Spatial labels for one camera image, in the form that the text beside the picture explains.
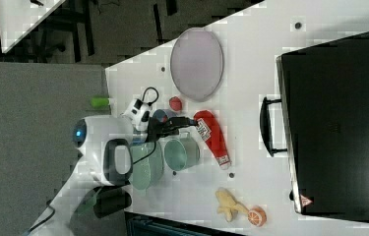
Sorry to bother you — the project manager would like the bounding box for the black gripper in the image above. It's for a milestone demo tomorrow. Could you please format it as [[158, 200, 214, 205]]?
[[147, 117, 198, 142]]

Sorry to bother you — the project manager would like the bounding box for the red plush ketchup bottle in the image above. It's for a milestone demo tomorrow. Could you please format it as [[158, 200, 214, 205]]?
[[194, 110, 231, 170]]

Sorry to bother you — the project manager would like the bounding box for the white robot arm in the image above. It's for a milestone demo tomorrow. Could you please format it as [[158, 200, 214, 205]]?
[[24, 115, 198, 236]]

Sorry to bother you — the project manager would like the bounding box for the green plastic strainer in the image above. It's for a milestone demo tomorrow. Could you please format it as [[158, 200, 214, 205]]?
[[129, 142, 164, 191]]

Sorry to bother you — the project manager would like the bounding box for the blue bowl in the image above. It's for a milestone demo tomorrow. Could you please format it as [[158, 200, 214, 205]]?
[[151, 109, 176, 123]]

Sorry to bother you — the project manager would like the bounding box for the red plush strawberry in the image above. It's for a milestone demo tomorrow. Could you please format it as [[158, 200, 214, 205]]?
[[169, 96, 182, 112]]

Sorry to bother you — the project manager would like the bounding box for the grey round plate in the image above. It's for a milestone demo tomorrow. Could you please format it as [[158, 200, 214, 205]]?
[[170, 28, 223, 101]]

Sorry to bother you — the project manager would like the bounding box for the yellow plush banana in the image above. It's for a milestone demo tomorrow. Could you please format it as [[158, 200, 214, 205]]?
[[215, 188, 248, 222]]

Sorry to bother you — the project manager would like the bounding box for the black pot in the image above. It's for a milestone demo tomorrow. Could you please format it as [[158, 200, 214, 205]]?
[[92, 187, 132, 218]]

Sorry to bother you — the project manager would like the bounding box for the green spatula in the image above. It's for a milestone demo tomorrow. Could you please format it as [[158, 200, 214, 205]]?
[[75, 187, 101, 214]]

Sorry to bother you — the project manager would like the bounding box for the orange slice toy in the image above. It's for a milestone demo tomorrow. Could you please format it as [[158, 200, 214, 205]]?
[[248, 206, 267, 227]]

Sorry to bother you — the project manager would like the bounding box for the black toaster oven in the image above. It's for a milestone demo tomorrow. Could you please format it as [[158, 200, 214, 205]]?
[[276, 31, 369, 223]]

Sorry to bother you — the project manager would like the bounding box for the white background table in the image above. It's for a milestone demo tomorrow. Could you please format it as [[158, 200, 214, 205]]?
[[0, 0, 67, 53]]

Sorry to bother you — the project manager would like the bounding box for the green cup with handle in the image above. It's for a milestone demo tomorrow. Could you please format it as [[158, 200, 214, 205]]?
[[163, 132, 200, 171]]

